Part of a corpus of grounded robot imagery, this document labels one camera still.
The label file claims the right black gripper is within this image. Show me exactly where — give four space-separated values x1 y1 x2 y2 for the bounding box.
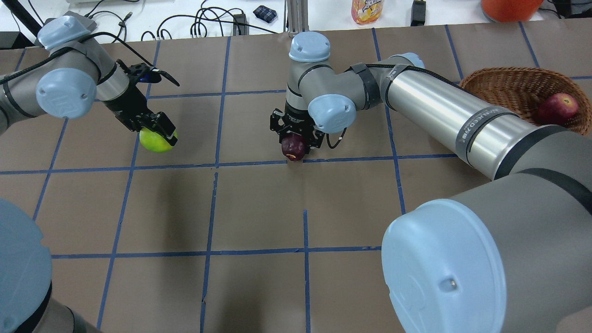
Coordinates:
270 104 325 150

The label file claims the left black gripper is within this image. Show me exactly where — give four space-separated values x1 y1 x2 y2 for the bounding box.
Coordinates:
104 85 178 146

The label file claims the dark red apple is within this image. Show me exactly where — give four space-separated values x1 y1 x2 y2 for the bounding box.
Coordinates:
280 133 307 161

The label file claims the green apple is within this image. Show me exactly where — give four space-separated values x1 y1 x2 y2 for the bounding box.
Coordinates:
139 127 174 153

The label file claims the red striped apple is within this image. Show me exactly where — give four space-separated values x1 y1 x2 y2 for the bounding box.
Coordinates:
533 93 580 126

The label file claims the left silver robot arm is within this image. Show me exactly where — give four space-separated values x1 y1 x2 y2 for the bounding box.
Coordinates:
0 15 178 333

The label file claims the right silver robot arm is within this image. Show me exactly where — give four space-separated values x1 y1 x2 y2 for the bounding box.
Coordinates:
269 31 591 333

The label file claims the wicker basket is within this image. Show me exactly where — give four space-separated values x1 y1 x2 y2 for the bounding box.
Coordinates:
460 66 591 136

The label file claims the orange juice bottle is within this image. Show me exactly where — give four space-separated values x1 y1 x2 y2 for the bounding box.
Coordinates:
351 0 383 25

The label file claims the black power adapter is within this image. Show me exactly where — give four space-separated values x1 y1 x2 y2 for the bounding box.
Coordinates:
410 0 426 27

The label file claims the black monitor stand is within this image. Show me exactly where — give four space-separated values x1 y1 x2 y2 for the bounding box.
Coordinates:
1 0 43 47

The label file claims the orange bucket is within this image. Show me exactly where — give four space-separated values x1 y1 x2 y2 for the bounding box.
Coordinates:
481 0 543 22

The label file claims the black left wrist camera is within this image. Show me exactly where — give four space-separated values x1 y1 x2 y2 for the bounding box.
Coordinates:
125 63 180 87

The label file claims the aluminium frame post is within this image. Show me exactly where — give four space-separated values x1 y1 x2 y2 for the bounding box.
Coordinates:
284 0 309 37

